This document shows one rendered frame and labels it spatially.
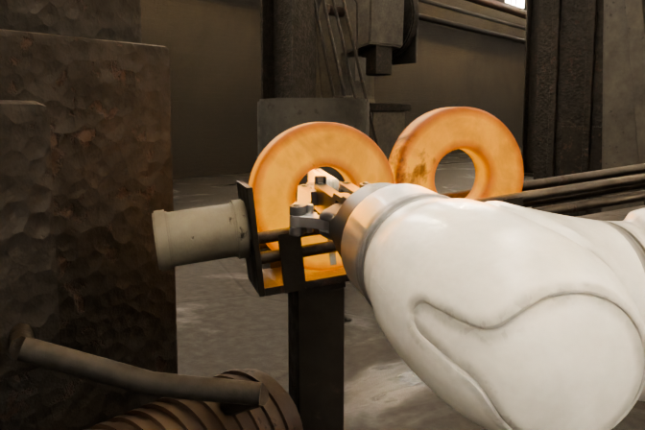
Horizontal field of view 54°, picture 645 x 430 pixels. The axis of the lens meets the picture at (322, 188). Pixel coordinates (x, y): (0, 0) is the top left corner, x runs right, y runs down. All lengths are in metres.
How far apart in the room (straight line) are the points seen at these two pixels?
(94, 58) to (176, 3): 7.75
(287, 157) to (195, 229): 0.11
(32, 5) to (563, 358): 0.66
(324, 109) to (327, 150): 2.37
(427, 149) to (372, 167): 0.06
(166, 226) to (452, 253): 0.36
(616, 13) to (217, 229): 2.45
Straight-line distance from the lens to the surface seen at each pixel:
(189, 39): 8.55
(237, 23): 9.14
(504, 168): 0.72
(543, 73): 4.41
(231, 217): 0.62
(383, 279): 0.35
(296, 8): 4.66
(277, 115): 3.06
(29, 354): 0.57
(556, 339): 0.28
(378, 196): 0.43
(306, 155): 0.63
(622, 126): 2.85
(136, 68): 0.77
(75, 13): 0.80
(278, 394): 0.64
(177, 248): 0.61
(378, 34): 8.30
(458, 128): 0.69
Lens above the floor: 0.79
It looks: 6 degrees down
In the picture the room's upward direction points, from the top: straight up
